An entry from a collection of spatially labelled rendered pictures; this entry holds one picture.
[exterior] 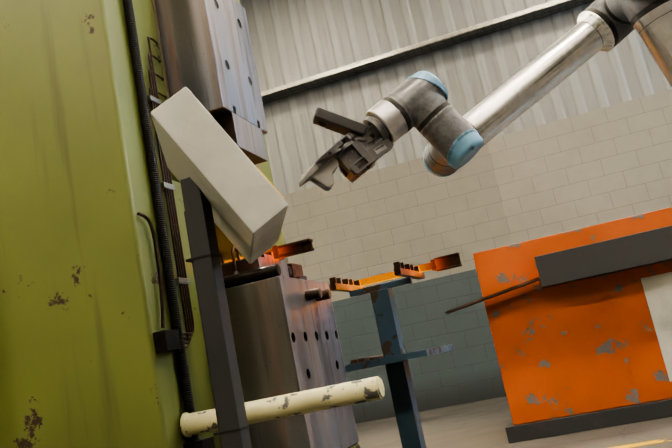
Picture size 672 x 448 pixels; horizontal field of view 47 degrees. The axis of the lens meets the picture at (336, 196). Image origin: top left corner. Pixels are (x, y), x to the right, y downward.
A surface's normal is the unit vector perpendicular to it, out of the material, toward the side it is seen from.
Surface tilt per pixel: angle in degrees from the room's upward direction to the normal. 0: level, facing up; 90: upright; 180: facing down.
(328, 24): 90
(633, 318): 90
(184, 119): 90
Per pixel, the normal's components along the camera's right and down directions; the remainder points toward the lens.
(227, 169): 0.12, -0.24
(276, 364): -0.30, -0.15
